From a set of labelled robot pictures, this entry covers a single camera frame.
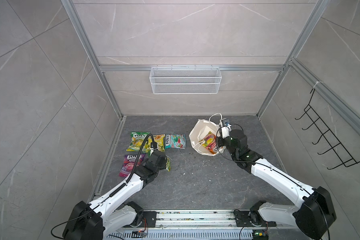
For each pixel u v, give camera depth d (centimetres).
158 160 64
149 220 73
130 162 91
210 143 99
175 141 101
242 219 73
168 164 88
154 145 76
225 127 66
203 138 101
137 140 101
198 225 73
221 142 70
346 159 58
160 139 100
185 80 101
